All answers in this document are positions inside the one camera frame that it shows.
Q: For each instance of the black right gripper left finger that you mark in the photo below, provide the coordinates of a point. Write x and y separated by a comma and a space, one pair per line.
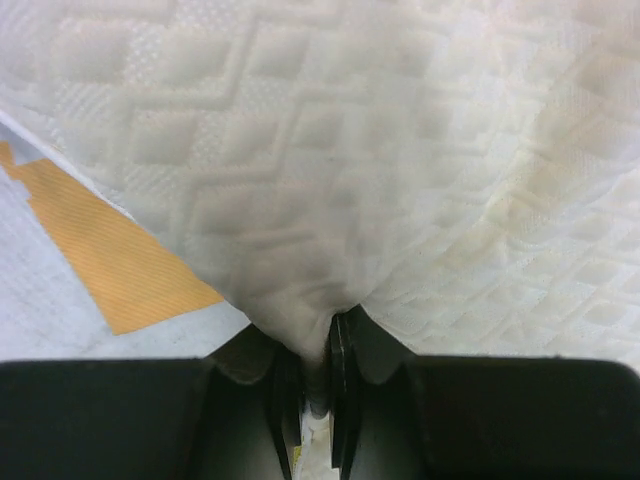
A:
234, 414

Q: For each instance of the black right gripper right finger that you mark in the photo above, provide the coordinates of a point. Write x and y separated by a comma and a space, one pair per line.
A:
399, 415

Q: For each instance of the yellow pillowcase with blue lining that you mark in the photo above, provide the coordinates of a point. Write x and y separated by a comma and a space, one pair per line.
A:
134, 281

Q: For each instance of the cream quilted pillow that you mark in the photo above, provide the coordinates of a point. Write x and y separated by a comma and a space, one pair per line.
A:
465, 171

